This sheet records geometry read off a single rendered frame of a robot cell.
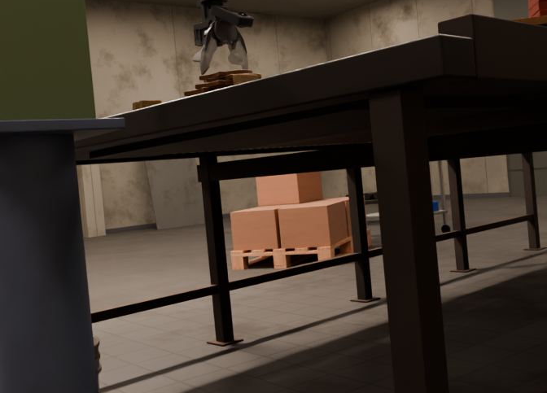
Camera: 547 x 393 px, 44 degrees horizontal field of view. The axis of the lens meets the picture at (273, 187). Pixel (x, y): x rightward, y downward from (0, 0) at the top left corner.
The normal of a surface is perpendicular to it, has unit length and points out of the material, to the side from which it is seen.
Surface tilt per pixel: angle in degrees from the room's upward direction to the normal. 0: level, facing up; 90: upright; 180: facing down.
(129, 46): 90
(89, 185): 90
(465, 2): 90
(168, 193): 79
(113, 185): 90
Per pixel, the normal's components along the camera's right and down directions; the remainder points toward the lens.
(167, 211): 0.58, -0.23
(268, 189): -0.41, 0.06
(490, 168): -0.79, 0.08
